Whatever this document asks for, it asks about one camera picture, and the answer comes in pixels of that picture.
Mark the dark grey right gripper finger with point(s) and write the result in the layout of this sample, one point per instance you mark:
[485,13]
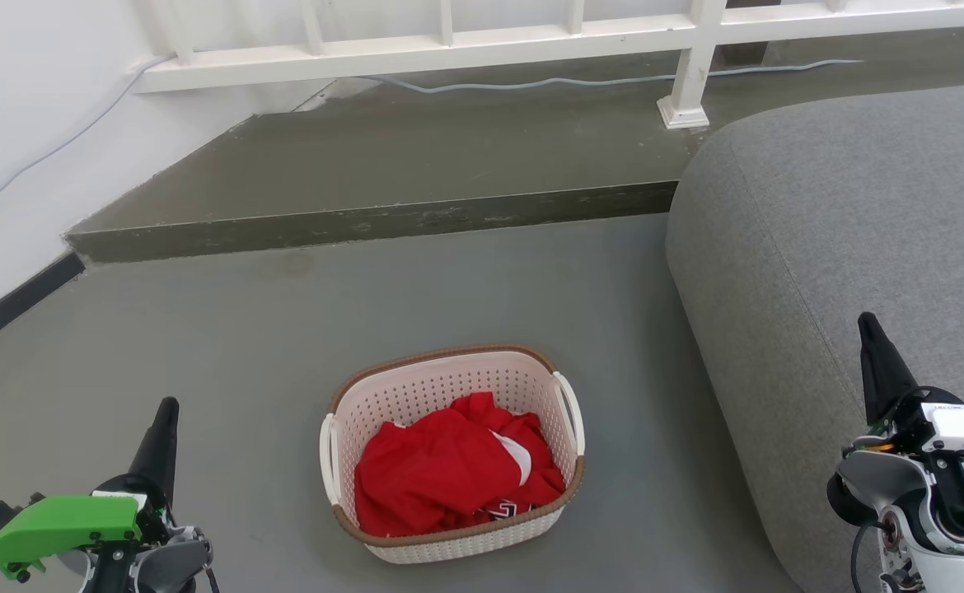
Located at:
[882,371]

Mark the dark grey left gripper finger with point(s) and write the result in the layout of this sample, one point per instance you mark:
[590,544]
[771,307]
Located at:
[159,449]

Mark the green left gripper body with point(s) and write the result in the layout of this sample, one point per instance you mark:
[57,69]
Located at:
[62,523]

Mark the cream perforated plastic laundry basket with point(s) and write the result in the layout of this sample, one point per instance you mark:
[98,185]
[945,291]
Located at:
[441,387]

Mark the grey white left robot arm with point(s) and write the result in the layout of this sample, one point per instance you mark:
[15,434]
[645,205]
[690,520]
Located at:
[161,564]

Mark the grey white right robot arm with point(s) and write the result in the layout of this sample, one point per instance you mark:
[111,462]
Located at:
[886,482]

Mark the grey fabric sofa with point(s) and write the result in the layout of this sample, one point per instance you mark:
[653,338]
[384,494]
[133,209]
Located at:
[820,247]

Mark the black baseboard strip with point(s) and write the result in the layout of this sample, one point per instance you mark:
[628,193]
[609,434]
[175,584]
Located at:
[12,303]

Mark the red jersey garment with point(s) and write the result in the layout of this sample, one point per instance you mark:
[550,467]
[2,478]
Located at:
[432,469]

